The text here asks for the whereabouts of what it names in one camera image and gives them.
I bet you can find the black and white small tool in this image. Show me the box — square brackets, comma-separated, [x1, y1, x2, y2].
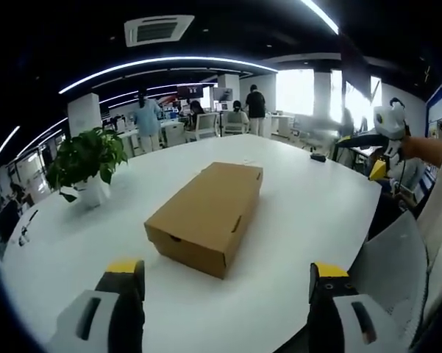
[17, 209, 40, 247]

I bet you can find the green potted plant white pot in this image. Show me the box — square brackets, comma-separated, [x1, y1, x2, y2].
[45, 126, 129, 210]

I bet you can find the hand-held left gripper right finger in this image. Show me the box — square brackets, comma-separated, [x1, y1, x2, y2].
[307, 261, 410, 353]

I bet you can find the wall screen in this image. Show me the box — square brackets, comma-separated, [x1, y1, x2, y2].
[177, 84, 204, 101]

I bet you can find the ceiling air conditioner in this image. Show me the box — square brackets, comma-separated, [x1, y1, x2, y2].
[124, 14, 196, 49]

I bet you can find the white office chair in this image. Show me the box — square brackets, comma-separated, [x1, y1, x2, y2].
[221, 110, 249, 138]
[185, 111, 221, 143]

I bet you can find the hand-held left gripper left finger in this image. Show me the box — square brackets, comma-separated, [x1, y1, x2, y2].
[52, 258, 146, 353]

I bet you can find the brown cardboard shoe box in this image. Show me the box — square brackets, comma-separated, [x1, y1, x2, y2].
[143, 161, 264, 281]

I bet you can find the blue wall board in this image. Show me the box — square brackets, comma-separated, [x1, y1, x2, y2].
[424, 83, 442, 174]

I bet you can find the grey mesh office chair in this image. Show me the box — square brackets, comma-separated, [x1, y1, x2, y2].
[358, 211, 441, 346]

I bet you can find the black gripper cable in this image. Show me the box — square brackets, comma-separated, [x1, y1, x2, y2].
[396, 119, 411, 198]

